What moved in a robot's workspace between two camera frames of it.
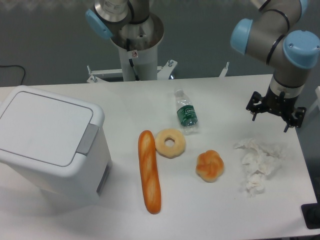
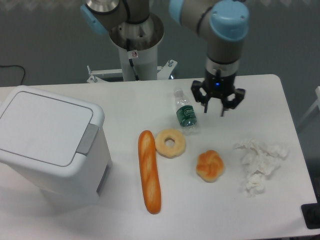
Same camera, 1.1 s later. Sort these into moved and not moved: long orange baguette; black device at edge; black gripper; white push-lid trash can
Moved: black gripper
Not moved: white push-lid trash can; long orange baguette; black device at edge
